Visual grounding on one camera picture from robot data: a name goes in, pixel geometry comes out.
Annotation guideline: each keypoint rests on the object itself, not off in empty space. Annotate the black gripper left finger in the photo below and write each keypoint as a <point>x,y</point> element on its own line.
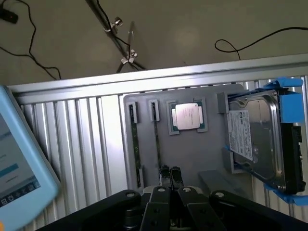
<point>158,207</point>

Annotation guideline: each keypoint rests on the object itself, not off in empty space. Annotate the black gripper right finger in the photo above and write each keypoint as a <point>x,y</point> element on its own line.
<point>192,209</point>

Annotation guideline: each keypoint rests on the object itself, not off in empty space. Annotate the green RAM stick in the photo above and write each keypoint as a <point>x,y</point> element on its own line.
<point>135,144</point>
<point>157,144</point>

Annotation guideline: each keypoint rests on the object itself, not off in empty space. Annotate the grey parts rack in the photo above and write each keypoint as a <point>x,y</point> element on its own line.
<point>192,154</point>

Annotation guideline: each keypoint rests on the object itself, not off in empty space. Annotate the silver CPU chip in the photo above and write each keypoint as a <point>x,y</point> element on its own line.
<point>188,117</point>

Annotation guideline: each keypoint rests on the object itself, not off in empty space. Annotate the silver hard disk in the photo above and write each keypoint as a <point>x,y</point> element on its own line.
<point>262,134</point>

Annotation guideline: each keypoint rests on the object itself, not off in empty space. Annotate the blue plastic disk caddy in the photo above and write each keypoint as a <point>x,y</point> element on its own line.
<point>290,106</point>

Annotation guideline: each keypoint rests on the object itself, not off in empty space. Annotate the light blue teach pendant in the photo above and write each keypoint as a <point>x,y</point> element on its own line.
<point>21,158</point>

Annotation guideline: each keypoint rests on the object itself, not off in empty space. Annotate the black metal tripod stand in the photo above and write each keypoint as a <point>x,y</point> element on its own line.
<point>115,36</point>

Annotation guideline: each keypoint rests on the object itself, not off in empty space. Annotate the small black box device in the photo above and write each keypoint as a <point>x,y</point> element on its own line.
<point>8,16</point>

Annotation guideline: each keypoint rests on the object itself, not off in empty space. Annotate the aluminium table frame rail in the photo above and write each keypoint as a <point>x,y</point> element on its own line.
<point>144,77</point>

